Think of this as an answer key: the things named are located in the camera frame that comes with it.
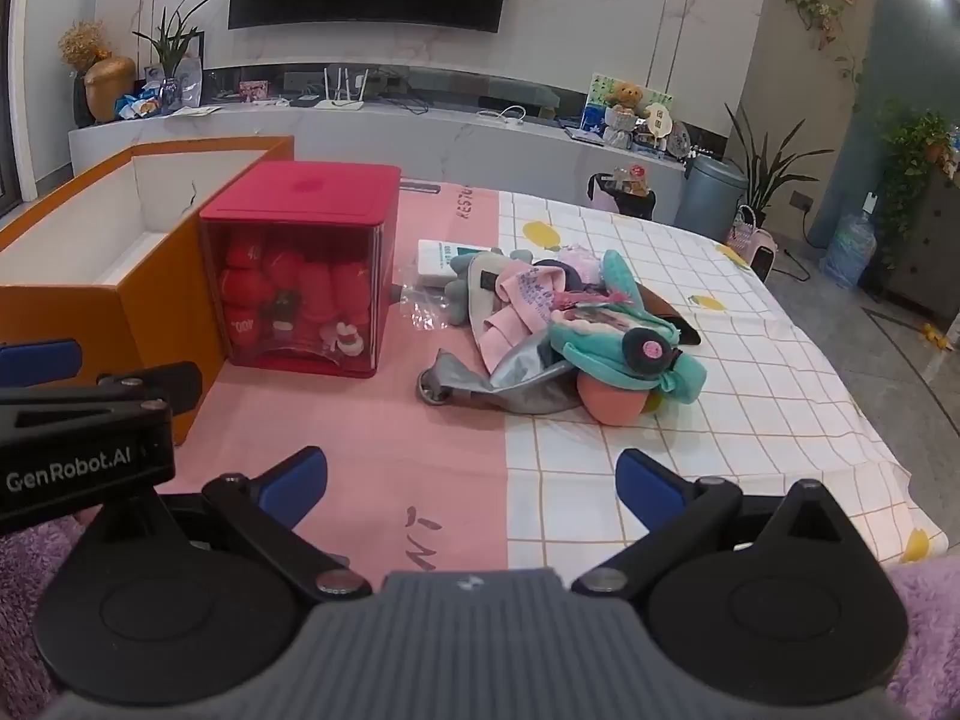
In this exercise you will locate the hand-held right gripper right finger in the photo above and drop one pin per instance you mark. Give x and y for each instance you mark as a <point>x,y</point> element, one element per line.
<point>645,484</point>

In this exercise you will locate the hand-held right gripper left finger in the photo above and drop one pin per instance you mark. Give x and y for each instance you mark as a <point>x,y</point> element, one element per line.
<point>296,476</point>

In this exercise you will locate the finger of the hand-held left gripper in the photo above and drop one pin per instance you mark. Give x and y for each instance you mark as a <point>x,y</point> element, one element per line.
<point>174,384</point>
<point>37,360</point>

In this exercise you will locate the orange cardboard box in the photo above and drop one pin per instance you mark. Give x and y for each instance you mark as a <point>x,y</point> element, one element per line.
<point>157,300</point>

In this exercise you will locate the peach plush ball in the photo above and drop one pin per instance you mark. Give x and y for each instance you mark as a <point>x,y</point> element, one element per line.
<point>611,405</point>

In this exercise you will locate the teal plush doll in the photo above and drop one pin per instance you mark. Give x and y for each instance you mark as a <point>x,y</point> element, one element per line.
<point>622,330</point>

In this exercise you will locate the silver grey cloth bag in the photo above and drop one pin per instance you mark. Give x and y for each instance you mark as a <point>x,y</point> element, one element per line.
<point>517,382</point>

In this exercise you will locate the clear plastic bag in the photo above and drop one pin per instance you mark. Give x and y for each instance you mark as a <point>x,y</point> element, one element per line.
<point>420,307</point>

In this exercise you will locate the pink printed cloth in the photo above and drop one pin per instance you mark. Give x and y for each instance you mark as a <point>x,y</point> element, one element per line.
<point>517,307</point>

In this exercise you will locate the dark navy cloth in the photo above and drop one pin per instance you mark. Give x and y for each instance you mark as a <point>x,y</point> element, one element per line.
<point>559,271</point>

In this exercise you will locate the pink plastic bag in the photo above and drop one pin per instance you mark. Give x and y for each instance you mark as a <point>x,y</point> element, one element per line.
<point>581,259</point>

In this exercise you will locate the grey green plush toy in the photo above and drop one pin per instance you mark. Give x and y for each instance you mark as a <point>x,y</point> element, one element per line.
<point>459,296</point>

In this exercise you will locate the white tissue pack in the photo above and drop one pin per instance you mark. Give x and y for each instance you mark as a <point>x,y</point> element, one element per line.
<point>442,259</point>

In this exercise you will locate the group of red plush toys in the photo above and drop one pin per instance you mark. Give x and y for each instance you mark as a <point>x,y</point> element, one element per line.
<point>255,292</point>

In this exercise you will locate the red display box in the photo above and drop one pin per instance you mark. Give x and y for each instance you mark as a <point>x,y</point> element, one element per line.
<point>300,191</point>

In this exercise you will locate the small pink heater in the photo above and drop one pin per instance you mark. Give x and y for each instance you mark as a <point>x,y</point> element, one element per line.
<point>761,255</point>

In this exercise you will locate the woven pink basket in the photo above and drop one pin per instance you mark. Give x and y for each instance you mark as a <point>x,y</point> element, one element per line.
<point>742,232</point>

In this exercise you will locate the crumpled blue white packet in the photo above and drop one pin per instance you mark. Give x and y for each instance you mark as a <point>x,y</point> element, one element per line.
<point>139,103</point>

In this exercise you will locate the gold vase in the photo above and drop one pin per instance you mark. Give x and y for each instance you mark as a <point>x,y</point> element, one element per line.
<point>110,90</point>

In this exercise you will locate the grey trash can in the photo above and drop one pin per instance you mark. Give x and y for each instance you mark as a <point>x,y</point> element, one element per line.
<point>716,195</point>

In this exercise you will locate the small pink card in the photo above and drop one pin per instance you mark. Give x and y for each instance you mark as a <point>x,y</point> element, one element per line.
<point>253,91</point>

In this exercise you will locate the plastic snack bag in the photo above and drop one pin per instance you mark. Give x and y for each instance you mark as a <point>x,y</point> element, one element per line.
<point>630,180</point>

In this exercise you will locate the blue water jug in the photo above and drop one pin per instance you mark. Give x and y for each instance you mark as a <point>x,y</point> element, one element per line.
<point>849,251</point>

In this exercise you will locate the purple fluffy garment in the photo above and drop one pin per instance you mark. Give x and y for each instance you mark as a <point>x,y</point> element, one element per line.
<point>930,615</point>

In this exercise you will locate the dried flower bunch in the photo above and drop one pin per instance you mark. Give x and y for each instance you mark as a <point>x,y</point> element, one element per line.
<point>82,45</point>

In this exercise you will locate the yellow floor toy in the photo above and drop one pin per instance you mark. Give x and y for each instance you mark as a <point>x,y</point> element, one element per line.
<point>936,336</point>

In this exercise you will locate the white router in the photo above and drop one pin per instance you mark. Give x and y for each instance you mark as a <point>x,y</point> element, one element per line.
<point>341,101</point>

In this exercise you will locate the long-leaf potted plant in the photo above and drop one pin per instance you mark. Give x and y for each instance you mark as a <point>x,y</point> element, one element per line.
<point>769,172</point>

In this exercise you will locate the green plant in vase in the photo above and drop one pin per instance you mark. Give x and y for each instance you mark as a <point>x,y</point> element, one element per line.
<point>172,45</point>

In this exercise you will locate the white marble tv console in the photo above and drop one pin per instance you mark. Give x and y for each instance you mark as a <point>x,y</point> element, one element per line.
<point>450,150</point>

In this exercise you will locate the round white hand fan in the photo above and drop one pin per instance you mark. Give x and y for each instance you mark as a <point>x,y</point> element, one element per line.
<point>660,120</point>

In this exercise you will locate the dark grey dresser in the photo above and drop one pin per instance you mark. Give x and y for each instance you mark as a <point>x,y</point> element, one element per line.
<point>934,240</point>

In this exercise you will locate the brown teddy bear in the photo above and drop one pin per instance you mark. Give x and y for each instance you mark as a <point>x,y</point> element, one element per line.
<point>626,101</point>

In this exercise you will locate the green picture board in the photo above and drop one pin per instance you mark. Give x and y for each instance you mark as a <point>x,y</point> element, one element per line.
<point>600,94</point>

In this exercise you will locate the leafy plant on dresser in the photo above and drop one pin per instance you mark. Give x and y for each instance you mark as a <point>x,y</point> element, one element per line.
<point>911,150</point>

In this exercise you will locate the hanging vine plant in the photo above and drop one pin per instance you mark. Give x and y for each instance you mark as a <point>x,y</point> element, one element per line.
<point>817,11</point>

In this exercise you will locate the wall power socket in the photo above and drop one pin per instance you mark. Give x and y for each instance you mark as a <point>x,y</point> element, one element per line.
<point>802,202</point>

